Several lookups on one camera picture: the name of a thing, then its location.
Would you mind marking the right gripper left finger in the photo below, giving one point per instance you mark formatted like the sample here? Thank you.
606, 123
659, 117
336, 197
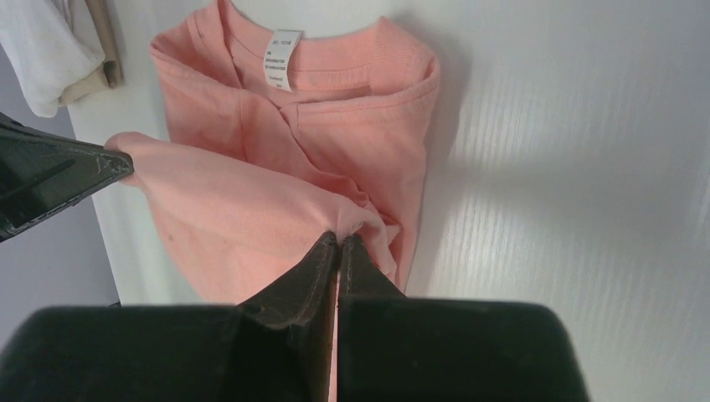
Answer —
276, 346

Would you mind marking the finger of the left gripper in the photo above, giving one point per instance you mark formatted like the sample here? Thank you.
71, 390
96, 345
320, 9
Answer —
43, 174

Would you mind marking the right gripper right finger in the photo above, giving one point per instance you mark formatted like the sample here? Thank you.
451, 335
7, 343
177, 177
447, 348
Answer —
391, 347

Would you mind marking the folded white t shirt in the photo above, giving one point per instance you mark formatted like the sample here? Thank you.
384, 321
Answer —
55, 50

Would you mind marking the salmon pink t shirt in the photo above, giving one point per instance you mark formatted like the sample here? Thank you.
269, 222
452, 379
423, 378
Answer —
252, 176

